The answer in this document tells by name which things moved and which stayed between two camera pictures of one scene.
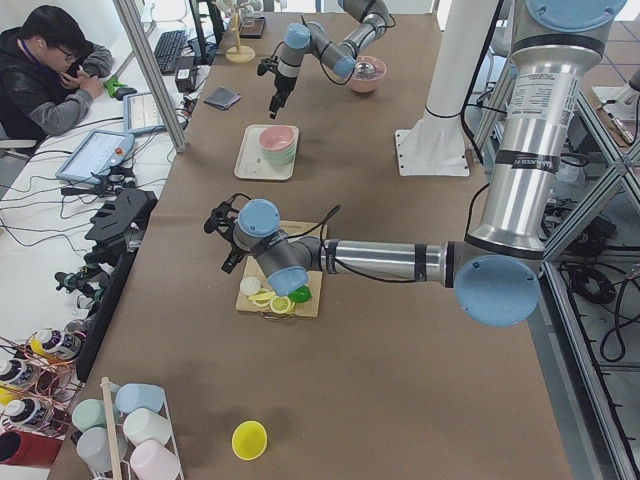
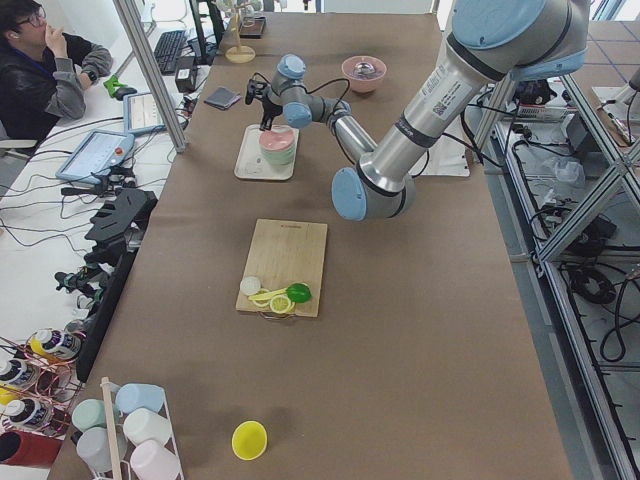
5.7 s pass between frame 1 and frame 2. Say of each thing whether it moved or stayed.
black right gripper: moved
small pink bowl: stayed
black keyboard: stayed
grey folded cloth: stayed
